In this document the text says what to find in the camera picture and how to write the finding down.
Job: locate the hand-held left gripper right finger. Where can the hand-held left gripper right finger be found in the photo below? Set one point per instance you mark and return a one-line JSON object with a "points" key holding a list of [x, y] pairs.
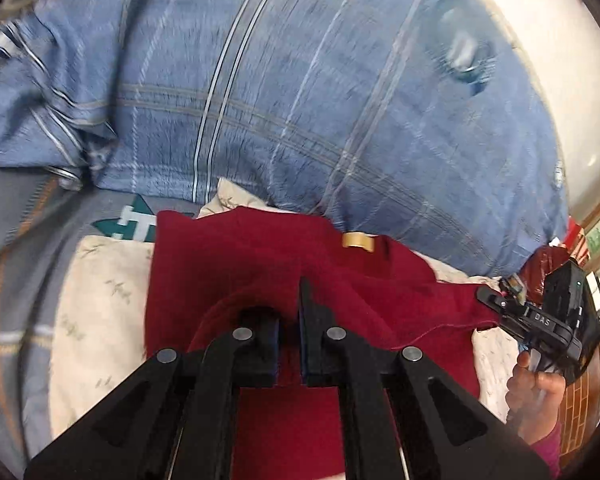
{"points": [[312, 355]]}

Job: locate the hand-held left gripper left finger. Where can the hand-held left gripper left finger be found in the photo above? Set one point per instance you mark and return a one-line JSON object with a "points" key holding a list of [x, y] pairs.
{"points": [[262, 350]]}

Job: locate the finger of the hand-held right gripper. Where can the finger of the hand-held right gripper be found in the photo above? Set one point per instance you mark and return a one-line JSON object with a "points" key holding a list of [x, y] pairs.
{"points": [[500, 297], [510, 326]]}

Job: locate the red sweater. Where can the red sweater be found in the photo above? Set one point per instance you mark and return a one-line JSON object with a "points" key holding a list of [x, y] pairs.
{"points": [[260, 260]]}

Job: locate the person's right forearm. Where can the person's right forearm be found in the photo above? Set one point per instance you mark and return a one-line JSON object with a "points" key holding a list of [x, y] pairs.
{"points": [[547, 452]]}

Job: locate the person's right hand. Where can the person's right hand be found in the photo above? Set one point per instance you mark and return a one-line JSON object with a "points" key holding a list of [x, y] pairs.
{"points": [[535, 400]]}

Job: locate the dark red bag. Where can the dark red bag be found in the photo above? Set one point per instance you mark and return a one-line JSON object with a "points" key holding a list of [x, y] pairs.
{"points": [[545, 262]]}

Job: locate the grey striped bedsheet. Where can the grey striped bedsheet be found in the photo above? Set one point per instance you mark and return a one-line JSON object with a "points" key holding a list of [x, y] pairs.
{"points": [[20, 260]]}

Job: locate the blue plaid quilt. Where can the blue plaid quilt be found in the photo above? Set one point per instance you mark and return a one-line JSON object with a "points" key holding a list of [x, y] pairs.
{"points": [[305, 85]]}

